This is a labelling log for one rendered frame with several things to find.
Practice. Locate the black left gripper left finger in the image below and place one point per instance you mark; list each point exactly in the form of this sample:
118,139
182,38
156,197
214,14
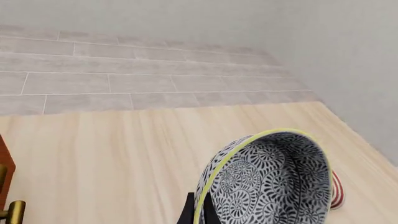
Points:
188,213

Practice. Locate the plate with red rings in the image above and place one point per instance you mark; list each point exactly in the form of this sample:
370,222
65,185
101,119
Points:
338,191

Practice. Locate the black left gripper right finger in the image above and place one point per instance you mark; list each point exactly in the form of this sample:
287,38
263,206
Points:
210,215

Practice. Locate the wooden cabinet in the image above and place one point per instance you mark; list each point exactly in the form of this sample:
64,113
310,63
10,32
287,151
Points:
6,158

